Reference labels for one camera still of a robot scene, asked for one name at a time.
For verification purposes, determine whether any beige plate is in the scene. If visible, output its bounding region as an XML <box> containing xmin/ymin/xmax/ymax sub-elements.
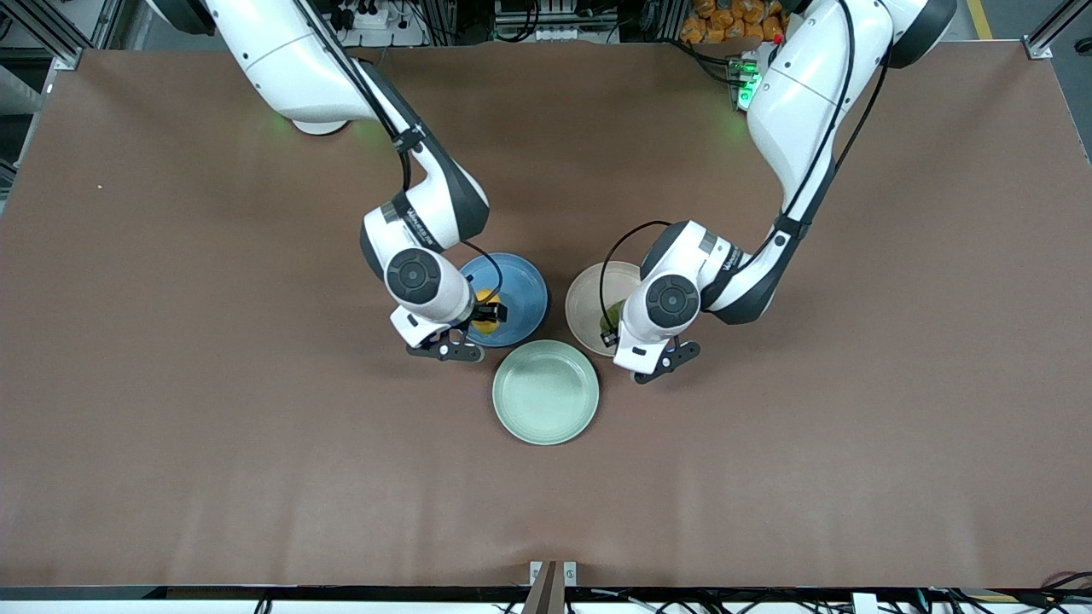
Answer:
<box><xmin>564</xmin><ymin>261</ymin><xmax>646</xmax><ymax>357</ymax></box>

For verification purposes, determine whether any yellow lemon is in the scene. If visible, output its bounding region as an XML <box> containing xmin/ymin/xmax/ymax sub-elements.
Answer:
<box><xmin>472</xmin><ymin>288</ymin><xmax>504</xmax><ymax>335</ymax></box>

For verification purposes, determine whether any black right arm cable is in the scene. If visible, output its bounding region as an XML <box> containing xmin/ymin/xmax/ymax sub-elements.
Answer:
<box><xmin>290</xmin><ymin>0</ymin><xmax>506</xmax><ymax>306</ymax></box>

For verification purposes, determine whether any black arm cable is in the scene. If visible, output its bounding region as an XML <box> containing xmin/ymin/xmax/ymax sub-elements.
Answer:
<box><xmin>597</xmin><ymin>0</ymin><xmax>893</xmax><ymax>342</ymax></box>
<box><xmin>290</xmin><ymin>0</ymin><xmax>506</xmax><ymax>306</ymax></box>

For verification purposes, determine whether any blue plate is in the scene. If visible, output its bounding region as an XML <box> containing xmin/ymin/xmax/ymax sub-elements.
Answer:
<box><xmin>458</xmin><ymin>252</ymin><xmax>549</xmax><ymax>348</ymax></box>

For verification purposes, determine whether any bag of orange fruits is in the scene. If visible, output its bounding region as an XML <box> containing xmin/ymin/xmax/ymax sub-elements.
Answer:
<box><xmin>680</xmin><ymin>0</ymin><xmax>791</xmax><ymax>45</ymax></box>

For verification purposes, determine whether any light green plate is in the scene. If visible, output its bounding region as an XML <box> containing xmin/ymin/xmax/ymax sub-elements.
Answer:
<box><xmin>491</xmin><ymin>339</ymin><xmax>601</xmax><ymax>446</ymax></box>

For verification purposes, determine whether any white power strip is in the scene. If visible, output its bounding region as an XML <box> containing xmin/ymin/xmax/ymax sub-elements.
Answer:
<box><xmin>324</xmin><ymin>0</ymin><xmax>429</xmax><ymax>49</ymax></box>

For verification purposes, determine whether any black base supply cable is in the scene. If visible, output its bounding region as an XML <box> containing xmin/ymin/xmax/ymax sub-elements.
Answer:
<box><xmin>664</xmin><ymin>38</ymin><xmax>745</xmax><ymax>86</ymax></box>

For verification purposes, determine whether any metal camera stand bracket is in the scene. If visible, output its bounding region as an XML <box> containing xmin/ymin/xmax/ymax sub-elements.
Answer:
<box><xmin>522</xmin><ymin>560</ymin><xmax>578</xmax><ymax>614</ymax></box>

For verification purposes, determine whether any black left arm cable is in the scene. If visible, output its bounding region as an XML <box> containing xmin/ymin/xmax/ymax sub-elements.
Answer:
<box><xmin>597</xmin><ymin>0</ymin><xmax>893</xmax><ymax>342</ymax></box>

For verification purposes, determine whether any aluminium frame profile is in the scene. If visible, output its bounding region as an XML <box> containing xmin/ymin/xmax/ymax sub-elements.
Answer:
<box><xmin>1022</xmin><ymin>0</ymin><xmax>1092</xmax><ymax>61</ymax></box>
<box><xmin>0</xmin><ymin>0</ymin><xmax>129</xmax><ymax>72</ymax></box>

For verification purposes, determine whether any white electronics box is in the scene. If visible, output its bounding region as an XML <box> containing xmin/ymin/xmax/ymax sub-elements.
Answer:
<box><xmin>493</xmin><ymin>0</ymin><xmax>621</xmax><ymax>44</ymax></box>

